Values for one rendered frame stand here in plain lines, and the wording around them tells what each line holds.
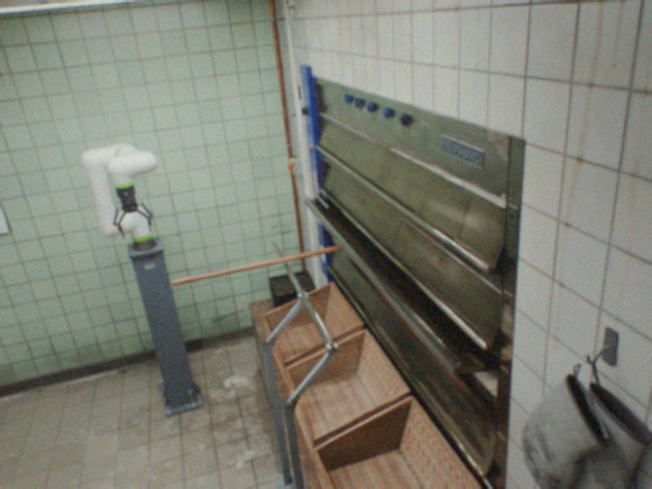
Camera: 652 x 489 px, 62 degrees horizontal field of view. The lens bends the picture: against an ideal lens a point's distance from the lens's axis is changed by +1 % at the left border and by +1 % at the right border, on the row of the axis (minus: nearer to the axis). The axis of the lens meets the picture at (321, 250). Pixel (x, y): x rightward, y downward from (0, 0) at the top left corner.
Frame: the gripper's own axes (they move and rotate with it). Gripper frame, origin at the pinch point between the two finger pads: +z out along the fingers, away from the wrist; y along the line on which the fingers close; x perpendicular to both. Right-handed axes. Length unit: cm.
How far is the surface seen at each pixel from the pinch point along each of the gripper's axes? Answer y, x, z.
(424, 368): -104, 115, 43
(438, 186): -106, 123, -40
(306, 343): -79, 13, 88
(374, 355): -101, 69, 66
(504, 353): -102, 168, -2
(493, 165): -104, 156, -56
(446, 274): -104, 132, -11
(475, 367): -94, 165, 3
